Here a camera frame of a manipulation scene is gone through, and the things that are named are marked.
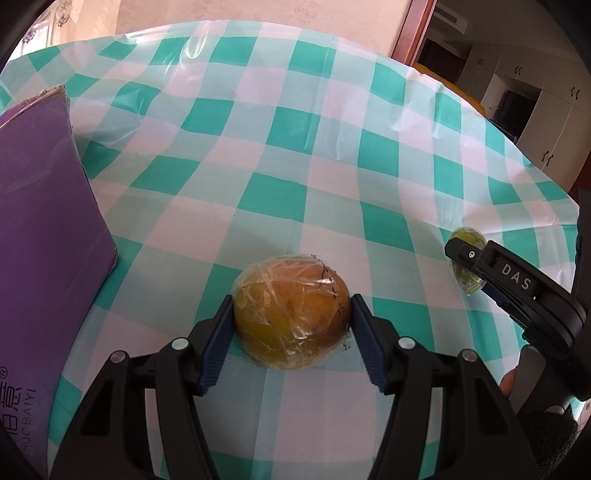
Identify teal white checked tablecloth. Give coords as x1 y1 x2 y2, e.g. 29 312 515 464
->
0 19 580 480

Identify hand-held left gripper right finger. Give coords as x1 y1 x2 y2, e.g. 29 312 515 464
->
350 294 541 480

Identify white lace curtain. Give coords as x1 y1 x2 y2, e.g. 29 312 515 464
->
14 0 79 51

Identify plastic-wrapped orange fruit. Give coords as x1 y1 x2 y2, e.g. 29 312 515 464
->
232 254 352 370

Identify plastic-wrapped green lime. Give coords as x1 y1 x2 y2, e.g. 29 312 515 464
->
447 226 486 296

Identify purple-rimmed white cardboard box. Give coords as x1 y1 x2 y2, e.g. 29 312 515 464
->
0 84 118 467

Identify person's right hand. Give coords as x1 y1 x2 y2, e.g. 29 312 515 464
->
499 370 581 480

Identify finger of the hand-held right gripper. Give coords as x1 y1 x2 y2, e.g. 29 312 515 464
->
485 284 532 324
444 240 541 301

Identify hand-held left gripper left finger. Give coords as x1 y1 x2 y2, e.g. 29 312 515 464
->
50 294 234 480

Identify black screen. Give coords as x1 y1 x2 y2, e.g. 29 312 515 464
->
501 90 539 134

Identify white wall cabinets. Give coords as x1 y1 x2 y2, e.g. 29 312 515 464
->
455 32 591 195

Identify red-brown door frame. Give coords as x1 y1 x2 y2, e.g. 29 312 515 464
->
390 0 437 65

